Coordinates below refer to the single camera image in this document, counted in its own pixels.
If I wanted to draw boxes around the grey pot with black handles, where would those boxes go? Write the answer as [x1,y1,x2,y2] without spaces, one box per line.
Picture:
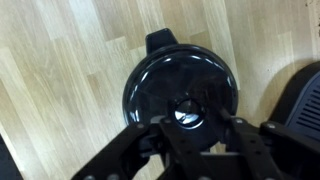
[145,27,180,56]

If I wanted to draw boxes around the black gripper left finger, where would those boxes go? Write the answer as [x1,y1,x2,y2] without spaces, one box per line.
[70,115,215,180]

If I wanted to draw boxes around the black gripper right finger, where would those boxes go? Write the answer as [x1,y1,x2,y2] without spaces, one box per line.
[203,89,320,180]

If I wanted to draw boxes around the black glass pot lid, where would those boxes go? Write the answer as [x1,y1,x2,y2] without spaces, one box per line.
[121,43,240,153]

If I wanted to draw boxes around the black round ribbed disc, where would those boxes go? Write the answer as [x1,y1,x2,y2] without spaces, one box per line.
[269,59,320,142]

